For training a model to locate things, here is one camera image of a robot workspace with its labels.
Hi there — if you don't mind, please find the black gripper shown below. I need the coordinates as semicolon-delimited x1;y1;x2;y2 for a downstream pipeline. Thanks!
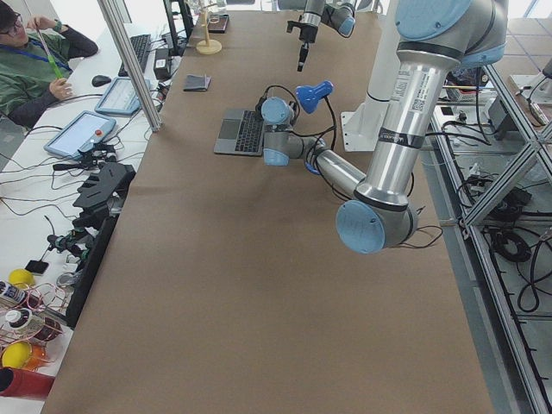
256;97;299;124
286;21;318;72

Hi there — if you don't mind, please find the grey laptop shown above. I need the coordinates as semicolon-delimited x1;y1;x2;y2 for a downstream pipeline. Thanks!
214;109;264;156

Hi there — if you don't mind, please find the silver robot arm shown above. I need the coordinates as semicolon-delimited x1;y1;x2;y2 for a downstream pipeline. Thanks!
286;0;355;72
258;1;508;254

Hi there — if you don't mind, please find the blue desk lamp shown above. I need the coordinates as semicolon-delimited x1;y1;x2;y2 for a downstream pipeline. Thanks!
296;80;337;179

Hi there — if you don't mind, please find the folded grey cloth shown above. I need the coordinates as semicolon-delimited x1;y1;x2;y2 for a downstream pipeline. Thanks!
183;74;211;91

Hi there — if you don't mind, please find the wooden mug tree stand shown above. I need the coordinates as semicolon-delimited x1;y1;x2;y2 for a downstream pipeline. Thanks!
188;1;223;55

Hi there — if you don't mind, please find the black keyboard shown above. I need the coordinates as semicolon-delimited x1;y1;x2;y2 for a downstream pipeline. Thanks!
129;34;151;72

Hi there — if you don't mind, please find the upper teach pendant tablet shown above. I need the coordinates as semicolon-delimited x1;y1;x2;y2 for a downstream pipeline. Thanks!
95;77;141;116

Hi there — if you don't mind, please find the teach pendant tablet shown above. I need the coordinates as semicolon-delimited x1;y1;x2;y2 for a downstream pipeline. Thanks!
95;77;141;116
43;111;116;159

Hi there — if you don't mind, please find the black computer mouse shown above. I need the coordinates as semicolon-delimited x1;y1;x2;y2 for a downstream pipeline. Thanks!
91;75;112;87

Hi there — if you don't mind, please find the lower teach pendant tablet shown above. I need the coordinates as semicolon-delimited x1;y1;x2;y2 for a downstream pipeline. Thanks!
43;111;116;159

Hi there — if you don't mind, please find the black tool holder rack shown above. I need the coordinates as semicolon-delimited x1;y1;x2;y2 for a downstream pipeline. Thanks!
47;162;136;329

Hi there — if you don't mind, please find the seated person green shirt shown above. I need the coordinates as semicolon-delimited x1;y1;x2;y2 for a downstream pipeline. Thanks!
1;2;98;129

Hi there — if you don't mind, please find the yellow lemon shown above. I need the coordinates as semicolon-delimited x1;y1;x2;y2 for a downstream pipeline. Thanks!
8;268;35;289

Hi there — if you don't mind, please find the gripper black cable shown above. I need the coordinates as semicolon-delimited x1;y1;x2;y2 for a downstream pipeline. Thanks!
262;85;298;104

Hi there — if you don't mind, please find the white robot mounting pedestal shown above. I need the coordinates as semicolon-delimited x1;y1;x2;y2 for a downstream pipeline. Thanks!
341;1;400;152

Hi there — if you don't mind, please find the aluminium frame post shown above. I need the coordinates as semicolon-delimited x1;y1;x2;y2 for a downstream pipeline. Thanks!
97;0;161;132

